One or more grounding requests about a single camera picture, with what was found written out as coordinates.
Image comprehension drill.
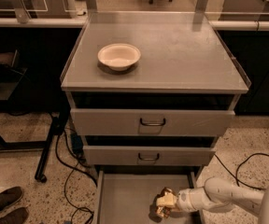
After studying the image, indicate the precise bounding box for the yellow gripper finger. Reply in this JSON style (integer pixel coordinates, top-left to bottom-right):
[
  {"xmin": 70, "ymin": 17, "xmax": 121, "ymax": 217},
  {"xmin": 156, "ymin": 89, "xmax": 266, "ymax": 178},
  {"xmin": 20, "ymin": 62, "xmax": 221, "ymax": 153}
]
[{"xmin": 156, "ymin": 193, "xmax": 177, "ymax": 208}]

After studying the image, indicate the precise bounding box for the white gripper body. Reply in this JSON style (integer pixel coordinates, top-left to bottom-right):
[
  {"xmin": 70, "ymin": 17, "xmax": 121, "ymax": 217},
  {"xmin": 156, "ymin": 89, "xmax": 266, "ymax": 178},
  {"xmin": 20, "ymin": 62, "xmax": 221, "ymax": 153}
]
[{"xmin": 177, "ymin": 189, "xmax": 197, "ymax": 213}]

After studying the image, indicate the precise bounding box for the orange soda can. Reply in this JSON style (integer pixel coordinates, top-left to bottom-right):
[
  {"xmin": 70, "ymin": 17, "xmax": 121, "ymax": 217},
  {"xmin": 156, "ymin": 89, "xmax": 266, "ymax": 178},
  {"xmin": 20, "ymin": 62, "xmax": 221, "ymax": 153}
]
[{"xmin": 155, "ymin": 188, "xmax": 176, "ymax": 218}]

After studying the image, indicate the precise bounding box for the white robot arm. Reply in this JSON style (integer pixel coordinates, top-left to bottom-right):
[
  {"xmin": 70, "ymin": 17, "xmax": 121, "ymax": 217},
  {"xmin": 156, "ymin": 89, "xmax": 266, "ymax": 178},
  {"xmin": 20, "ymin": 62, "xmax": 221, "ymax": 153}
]
[{"xmin": 156, "ymin": 177, "xmax": 269, "ymax": 224}]

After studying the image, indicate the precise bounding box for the grey bottom drawer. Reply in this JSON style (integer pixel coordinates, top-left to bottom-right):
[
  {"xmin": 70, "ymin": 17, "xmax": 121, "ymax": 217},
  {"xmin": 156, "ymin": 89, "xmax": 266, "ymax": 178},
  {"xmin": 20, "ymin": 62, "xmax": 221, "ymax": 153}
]
[{"xmin": 92, "ymin": 171, "xmax": 205, "ymax": 224}]

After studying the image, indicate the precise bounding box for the grey drawer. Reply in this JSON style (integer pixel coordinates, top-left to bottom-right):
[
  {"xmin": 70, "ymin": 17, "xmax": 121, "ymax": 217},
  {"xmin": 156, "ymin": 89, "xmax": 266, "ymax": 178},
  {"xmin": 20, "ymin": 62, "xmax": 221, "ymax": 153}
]
[
  {"xmin": 71, "ymin": 108, "xmax": 234, "ymax": 137},
  {"xmin": 92, "ymin": 171, "xmax": 205, "ymax": 224},
  {"xmin": 84, "ymin": 146, "xmax": 215, "ymax": 166}
]

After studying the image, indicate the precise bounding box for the grey middle drawer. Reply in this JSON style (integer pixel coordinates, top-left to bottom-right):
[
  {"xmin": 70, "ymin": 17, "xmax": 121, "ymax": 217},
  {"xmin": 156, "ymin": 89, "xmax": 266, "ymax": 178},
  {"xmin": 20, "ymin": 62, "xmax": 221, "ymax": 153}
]
[{"xmin": 84, "ymin": 146, "xmax": 215, "ymax": 166}]

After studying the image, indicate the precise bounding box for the grey drawer cabinet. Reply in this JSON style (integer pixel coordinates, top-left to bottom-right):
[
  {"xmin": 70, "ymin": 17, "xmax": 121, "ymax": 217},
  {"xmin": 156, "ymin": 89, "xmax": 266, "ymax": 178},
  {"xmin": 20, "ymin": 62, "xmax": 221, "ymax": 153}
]
[{"xmin": 60, "ymin": 0, "xmax": 251, "ymax": 224}]

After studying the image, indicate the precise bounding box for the grey top drawer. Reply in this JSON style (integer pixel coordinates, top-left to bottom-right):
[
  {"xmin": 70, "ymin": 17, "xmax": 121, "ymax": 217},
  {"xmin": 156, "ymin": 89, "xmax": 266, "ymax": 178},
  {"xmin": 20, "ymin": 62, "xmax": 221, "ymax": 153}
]
[{"xmin": 71, "ymin": 108, "xmax": 234, "ymax": 137}]

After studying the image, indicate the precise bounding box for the dark shoe lower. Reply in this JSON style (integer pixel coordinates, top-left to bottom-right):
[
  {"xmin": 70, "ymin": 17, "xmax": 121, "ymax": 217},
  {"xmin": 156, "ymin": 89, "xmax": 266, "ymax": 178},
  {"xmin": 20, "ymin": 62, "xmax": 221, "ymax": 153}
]
[{"xmin": 0, "ymin": 207, "xmax": 29, "ymax": 224}]

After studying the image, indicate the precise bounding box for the white paper bowl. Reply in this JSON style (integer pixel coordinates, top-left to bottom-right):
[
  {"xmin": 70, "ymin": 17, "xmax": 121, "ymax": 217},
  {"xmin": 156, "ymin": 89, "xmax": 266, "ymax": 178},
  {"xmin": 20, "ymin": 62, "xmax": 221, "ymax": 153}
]
[{"xmin": 97, "ymin": 43, "xmax": 141, "ymax": 71}]

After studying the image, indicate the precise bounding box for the black floor cable right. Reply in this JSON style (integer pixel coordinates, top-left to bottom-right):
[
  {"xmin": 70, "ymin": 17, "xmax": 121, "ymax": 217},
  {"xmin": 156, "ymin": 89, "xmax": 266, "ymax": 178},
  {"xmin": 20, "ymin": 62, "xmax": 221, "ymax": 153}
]
[{"xmin": 214, "ymin": 152, "xmax": 269, "ymax": 191}]

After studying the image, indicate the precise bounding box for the black floor cable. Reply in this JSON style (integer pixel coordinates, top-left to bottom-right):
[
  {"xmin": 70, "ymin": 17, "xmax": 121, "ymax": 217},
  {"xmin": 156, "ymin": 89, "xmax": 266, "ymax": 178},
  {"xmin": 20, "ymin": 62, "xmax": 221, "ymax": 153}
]
[
  {"xmin": 214, "ymin": 152, "xmax": 269, "ymax": 191},
  {"xmin": 54, "ymin": 128, "xmax": 98, "ymax": 224}
]

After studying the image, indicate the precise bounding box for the black floor cable left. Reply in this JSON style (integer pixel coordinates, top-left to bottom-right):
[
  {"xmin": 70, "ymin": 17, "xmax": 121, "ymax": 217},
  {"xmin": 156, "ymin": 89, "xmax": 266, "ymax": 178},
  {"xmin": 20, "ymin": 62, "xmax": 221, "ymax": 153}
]
[{"xmin": 54, "ymin": 128, "xmax": 98, "ymax": 224}]

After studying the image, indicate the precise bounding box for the black side table frame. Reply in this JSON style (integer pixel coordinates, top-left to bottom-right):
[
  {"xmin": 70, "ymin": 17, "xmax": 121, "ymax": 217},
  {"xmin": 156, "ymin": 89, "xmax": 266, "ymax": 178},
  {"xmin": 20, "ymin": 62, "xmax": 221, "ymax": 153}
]
[{"xmin": 0, "ymin": 50, "xmax": 70, "ymax": 183}]

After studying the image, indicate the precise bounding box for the white horizontal rail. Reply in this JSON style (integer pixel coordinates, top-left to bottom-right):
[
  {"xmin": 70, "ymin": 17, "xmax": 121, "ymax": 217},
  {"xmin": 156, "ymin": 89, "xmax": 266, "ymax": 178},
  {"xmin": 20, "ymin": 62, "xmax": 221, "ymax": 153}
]
[{"xmin": 0, "ymin": 18, "xmax": 269, "ymax": 32}]

